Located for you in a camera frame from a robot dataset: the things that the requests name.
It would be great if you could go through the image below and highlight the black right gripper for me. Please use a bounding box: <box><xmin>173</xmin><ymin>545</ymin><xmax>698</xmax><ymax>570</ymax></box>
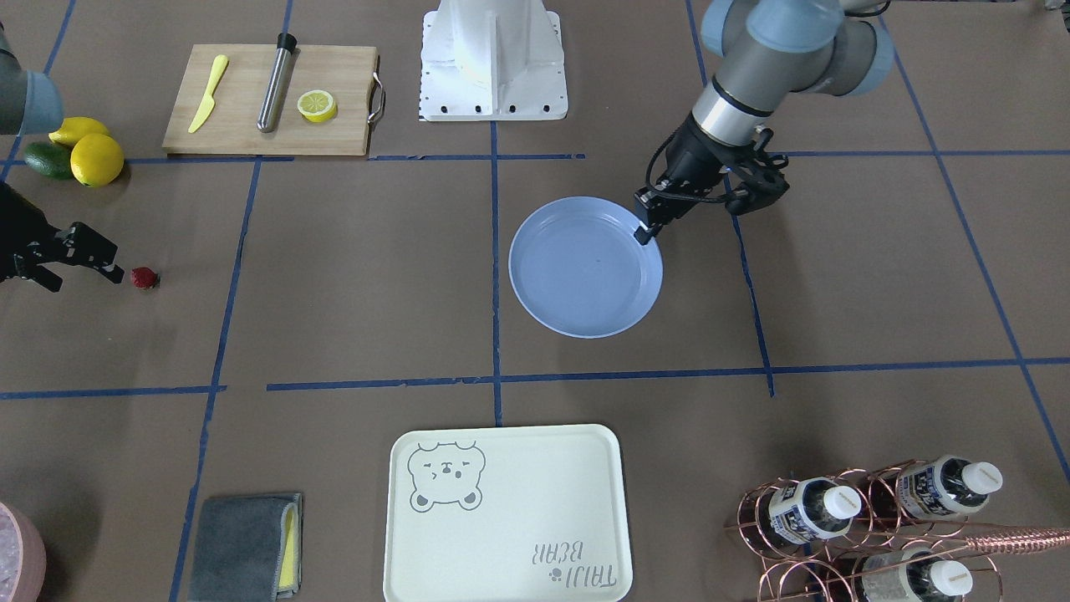
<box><xmin>1</xmin><ymin>182</ymin><xmax>124</xmax><ymax>293</ymax></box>

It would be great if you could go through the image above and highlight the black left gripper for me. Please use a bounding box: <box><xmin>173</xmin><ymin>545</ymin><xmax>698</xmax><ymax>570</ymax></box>
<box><xmin>635</xmin><ymin>115</ymin><xmax>752</xmax><ymax>245</ymax></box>

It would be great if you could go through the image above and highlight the blue plate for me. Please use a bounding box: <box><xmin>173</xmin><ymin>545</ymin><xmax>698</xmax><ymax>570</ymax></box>
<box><xmin>508</xmin><ymin>196</ymin><xmax>664</xmax><ymax>339</ymax></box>

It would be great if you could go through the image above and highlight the red strawberry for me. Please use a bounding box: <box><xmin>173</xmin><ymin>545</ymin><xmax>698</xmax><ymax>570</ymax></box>
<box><xmin>129</xmin><ymin>267</ymin><xmax>161</xmax><ymax>290</ymax></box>

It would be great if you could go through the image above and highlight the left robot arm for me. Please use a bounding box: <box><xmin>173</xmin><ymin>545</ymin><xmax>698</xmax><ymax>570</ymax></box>
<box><xmin>635</xmin><ymin>1</ymin><xmax>895</xmax><ymax>244</ymax></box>

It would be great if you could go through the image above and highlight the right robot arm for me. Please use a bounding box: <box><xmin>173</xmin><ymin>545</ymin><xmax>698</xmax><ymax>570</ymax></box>
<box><xmin>1</xmin><ymin>37</ymin><xmax>124</xmax><ymax>293</ymax></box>

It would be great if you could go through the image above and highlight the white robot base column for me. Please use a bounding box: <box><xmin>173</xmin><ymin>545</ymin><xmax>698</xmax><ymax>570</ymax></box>
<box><xmin>418</xmin><ymin>1</ymin><xmax>569</xmax><ymax>123</ymax></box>

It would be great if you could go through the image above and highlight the green lime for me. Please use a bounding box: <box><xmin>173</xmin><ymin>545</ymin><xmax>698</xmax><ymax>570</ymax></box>
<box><xmin>22</xmin><ymin>141</ymin><xmax>75</xmax><ymax>181</ymax></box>

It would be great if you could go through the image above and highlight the yellow lemon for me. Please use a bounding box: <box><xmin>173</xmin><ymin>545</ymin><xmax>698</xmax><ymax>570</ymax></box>
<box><xmin>70</xmin><ymin>133</ymin><xmax>125</xmax><ymax>187</ymax></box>
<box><xmin>48</xmin><ymin>115</ymin><xmax>110</xmax><ymax>149</ymax></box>

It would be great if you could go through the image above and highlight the yellow plastic knife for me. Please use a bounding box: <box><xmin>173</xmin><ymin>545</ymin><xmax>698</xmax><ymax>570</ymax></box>
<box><xmin>187</xmin><ymin>55</ymin><xmax>229</xmax><ymax>134</ymax></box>

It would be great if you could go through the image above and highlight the pink bowl with ice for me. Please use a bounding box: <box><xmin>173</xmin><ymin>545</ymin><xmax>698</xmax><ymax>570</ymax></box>
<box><xmin>1</xmin><ymin>503</ymin><xmax>47</xmax><ymax>601</ymax></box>

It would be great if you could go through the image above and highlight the lemon half slice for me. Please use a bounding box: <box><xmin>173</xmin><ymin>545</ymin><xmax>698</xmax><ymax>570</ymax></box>
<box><xmin>297</xmin><ymin>90</ymin><xmax>338</xmax><ymax>123</ymax></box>

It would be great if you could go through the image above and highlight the cream bear tray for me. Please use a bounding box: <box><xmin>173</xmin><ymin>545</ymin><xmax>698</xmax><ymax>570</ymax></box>
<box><xmin>383</xmin><ymin>425</ymin><xmax>635</xmax><ymax>601</ymax></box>

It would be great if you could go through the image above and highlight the dark drink bottle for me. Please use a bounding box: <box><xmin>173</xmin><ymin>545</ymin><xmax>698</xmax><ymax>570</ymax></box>
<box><xmin>853</xmin><ymin>547</ymin><xmax>974</xmax><ymax>601</ymax></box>
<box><xmin>893</xmin><ymin>456</ymin><xmax>1004</xmax><ymax>521</ymax></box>
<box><xmin>764</xmin><ymin>477</ymin><xmax>863</xmax><ymax>547</ymax></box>

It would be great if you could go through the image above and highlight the wooden cutting board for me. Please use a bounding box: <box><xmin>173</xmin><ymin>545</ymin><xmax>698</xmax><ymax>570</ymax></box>
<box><xmin>162</xmin><ymin>43</ymin><xmax>386</xmax><ymax>157</ymax></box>

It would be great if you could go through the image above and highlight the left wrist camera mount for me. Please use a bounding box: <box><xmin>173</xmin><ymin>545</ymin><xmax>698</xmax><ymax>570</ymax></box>
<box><xmin>725</xmin><ymin>125</ymin><xmax>790</xmax><ymax>216</ymax></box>

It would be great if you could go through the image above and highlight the copper wire bottle rack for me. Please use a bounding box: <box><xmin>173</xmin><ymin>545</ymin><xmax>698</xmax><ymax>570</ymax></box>
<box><xmin>722</xmin><ymin>460</ymin><xmax>1067</xmax><ymax>601</ymax></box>

